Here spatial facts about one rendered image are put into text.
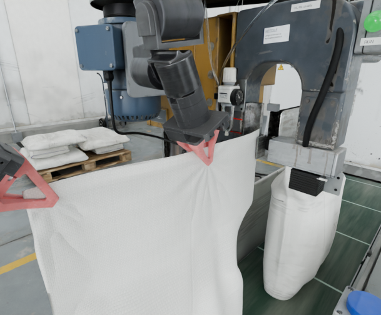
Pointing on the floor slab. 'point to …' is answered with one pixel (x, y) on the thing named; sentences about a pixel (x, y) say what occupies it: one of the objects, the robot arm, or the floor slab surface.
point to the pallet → (125, 155)
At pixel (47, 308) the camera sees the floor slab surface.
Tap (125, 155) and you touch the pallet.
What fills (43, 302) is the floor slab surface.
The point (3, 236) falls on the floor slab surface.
